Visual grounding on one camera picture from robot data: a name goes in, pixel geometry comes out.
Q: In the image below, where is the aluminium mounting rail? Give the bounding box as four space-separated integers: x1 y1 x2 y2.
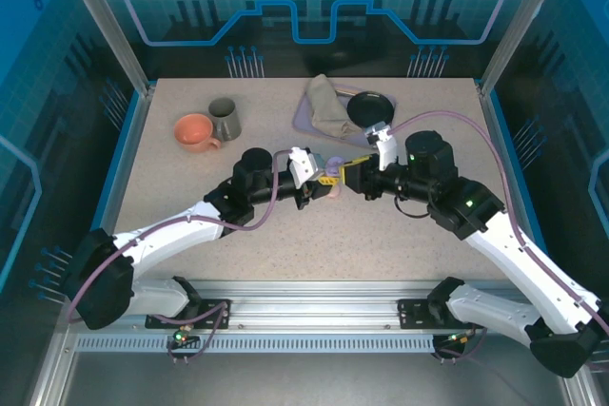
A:
61 280 567 337

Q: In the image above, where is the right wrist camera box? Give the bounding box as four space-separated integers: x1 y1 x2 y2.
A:
363 121 399 172

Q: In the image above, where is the left aluminium frame post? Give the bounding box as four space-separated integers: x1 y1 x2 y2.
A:
51 0 156 96

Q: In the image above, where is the right aluminium frame post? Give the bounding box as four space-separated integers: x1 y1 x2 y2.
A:
478 0 575 96

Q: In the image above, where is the lavender plastic tray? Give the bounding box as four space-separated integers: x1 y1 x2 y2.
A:
290 84 399 150

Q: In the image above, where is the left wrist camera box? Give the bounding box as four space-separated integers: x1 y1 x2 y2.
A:
286 145 327 191

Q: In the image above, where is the aluminium frame post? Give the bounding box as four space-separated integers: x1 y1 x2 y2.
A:
478 0 575 96
51 0 156 96

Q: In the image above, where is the aluminium side rail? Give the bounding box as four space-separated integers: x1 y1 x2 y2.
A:
70 85 156 296
475 85 546 296

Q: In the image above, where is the slotted grey cable duct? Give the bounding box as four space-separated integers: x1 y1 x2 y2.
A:
75 335 437 354

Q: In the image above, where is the left green LED connector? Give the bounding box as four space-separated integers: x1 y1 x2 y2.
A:
170 327 201 345

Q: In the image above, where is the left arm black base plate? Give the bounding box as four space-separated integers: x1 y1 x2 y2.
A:
145 299 232 330

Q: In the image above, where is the black round plate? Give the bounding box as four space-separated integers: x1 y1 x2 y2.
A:
345 90 396 130

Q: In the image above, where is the right green LED connector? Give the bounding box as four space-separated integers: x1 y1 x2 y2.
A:
444 332 477 348

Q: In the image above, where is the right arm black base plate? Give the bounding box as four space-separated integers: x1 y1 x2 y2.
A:
397 299 485 330

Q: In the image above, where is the left aluminium side rail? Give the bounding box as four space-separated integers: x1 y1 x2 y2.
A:
70 85 156 296

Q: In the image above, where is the grey ceramic mug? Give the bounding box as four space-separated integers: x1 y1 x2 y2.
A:
207 97 243 143

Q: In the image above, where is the right aluminium side rail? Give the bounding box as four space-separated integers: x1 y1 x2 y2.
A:
475 85 546 296

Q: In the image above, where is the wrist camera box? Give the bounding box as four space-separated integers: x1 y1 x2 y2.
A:
286 145 327 191
363 121 399 172

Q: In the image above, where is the orange ceramic cup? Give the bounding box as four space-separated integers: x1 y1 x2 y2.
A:
172 113 224 154

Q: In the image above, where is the green led connector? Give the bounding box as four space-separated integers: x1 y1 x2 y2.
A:
444 332 477 348
170 327 201 345

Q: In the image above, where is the purple earbud charging case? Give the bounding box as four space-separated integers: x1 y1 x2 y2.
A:
323 154 349 178

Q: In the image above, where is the beige folded cloth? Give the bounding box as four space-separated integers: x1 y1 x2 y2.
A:
304 73 365 140

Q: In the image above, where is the steel base panel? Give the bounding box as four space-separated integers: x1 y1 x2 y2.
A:
28 334 600 406

